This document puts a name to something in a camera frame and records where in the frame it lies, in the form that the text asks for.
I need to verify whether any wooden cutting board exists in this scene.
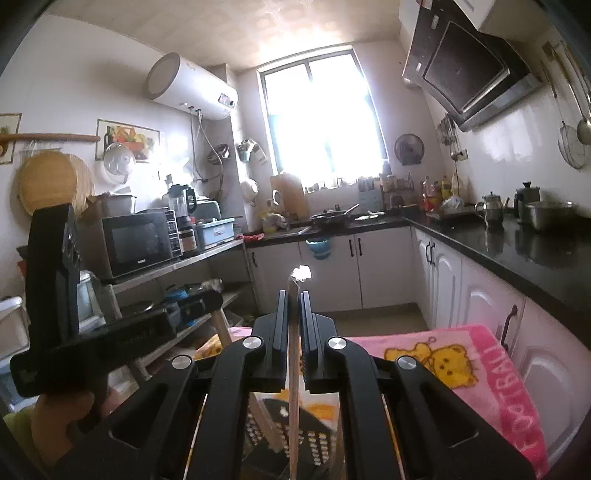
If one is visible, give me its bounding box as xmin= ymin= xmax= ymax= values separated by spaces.
xmin=270 ymin=171 xmax=307 ymax=218

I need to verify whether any metal storage shelf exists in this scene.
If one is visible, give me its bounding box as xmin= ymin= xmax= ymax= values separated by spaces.
xmin=102 ymin=239 xmax=260 ymax=385

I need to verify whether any pink printed blanket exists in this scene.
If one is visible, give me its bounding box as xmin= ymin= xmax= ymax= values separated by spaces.
xmin=194 ymin=323 xmax=551 ymax=480

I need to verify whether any plastic drawer unit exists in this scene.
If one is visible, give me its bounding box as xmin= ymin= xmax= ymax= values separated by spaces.
xmin=0 ymin=295 xmax=29 ymax=403

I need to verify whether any black microwave oven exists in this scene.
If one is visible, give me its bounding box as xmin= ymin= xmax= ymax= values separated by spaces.
xmin=100 ymin=209 xmax=182 ymax=280

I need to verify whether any dark pot with lid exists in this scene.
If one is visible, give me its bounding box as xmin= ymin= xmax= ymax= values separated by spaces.
xmin=514 ymin=182 xmax=541 ymax=225

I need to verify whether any kitchen window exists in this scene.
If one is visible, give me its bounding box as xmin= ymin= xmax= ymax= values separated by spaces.
xmin=256 ymin=42 xmax=391 ymax=191

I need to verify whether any white water heater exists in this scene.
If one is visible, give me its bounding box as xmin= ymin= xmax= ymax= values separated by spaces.
xmin=144 ymin=52 xmax=239 ymax=122

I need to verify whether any dark green utensil basket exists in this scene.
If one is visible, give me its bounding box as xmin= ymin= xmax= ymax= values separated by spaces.
xmin=242 ymin=391 xmax=346 ymax=480

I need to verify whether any white wall caddy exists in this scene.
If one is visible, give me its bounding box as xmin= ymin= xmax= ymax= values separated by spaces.
xmin=237 ymin=137 xmax=269 ymax=163

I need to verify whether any blue plastic basin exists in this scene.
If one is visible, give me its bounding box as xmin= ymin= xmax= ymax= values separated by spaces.
xmin=305 ymin=235 xmax=334 ymax=260

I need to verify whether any water heater hose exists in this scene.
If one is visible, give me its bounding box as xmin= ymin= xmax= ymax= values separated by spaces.
xmin=188 ymin=108 xmax=232 ymax=186

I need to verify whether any black blender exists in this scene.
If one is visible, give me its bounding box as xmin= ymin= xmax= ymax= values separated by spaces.
xmin=167 ymin=183 xmax=199 ymax=257

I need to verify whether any black kitchen countertop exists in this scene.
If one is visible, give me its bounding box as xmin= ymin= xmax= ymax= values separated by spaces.
xmin=244 ymin=209 xmax=591 ymax=334

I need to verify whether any round bamboo tray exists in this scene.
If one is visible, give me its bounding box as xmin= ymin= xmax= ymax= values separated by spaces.
xmin=17 ymin=151 xmax=96 ymax=217

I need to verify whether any black range hood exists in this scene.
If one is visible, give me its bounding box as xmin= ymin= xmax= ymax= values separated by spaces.
xmin=401 ymin=0 xmax=544 ymax=133

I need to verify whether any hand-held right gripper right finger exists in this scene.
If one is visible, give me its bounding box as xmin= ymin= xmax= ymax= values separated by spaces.
xmin=298 ymin=290 xmax=539 ymax=480

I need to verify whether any group of condiment bottles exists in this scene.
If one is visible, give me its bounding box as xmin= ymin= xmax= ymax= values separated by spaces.
xmin=420 ymin=174 xmax=465 ymax=212

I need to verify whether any fruit wall poster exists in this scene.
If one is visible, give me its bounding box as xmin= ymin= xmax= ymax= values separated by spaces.
xmin=95 ymin=119 xmax=161 ymax=164

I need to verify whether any grey plastic box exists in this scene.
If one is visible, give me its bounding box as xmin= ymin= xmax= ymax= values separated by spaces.
xmin=194 ymin=216 xmax=243 ymax=250

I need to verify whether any wooden rolling pin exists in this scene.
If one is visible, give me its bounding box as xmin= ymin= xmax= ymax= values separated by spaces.
xmin=0 ymin=132 xmax=102 ymax=144

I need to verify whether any metal ladle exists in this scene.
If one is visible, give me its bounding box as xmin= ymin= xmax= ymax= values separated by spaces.
xmin=570 ymin=60 xmax=591 ymax=145

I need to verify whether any metal wire strainer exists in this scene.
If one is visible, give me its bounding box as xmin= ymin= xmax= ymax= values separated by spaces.
xmin=556 ymin=41 xmax=588 ymax=170

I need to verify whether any metal kettle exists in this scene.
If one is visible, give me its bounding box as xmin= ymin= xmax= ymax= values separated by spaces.
xmin=474 ymin=191 xmax=511 ymax=227

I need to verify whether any person's left hand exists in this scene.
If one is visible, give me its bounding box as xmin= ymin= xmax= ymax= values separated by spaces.
xmin=31 ymin=391 xmax=95 ymax=462

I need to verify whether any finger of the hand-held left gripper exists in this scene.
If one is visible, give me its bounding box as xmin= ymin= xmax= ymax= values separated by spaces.
xmin=164 ymin=302 xmax=218 ymax=334
xmin=181 ymin=288 xmax=225 ymax=315

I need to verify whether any small wall fan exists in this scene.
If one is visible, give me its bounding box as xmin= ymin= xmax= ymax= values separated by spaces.
xmin=393 ymin=132 xmax=426 ymax=166

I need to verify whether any steel cooking pot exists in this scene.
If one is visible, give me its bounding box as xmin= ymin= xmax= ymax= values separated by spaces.
xmin=523 ymin=200 xmax=578 ymax=232

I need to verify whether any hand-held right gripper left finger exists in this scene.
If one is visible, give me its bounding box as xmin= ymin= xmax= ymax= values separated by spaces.
xmin=60 ymin=289 xmax=293 ymax=480

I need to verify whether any black frying pan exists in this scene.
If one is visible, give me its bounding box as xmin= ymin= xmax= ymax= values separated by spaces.
xmin=310 ymin=202 xmax=361 ymax=227

